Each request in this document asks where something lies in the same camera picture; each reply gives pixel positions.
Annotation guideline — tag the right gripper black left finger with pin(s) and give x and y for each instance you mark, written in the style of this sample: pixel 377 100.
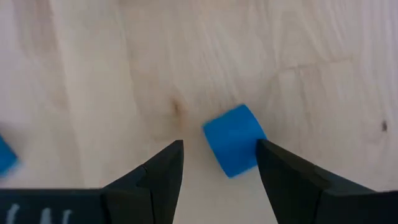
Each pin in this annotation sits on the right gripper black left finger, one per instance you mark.
pixel 155 193

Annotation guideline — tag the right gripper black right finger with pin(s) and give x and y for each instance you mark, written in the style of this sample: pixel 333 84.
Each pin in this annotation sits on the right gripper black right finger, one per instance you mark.
pixel 298 193

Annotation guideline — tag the blue half-cylinder block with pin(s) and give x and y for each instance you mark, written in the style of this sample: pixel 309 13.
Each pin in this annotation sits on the blue half-cylinder block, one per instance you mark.
pixel 231 140

